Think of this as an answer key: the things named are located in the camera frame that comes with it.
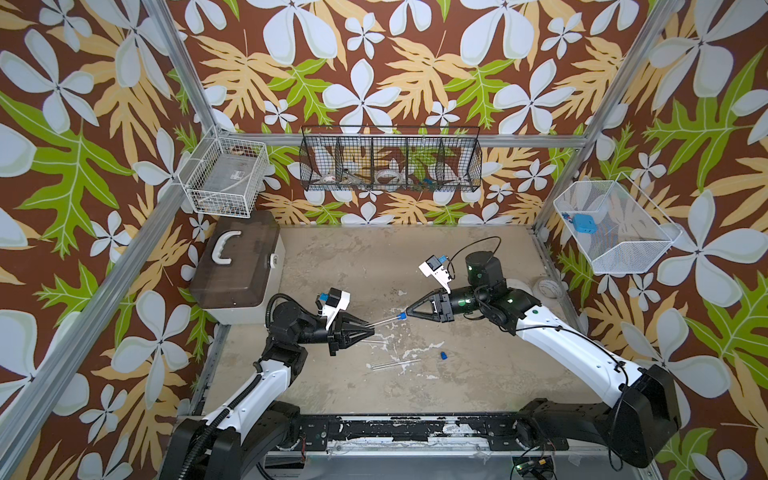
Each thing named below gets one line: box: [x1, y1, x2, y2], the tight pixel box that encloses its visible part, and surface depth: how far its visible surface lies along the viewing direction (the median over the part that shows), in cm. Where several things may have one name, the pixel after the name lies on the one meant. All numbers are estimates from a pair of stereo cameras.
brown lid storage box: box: [190, 210, 286, 325], surface depth 90 cm
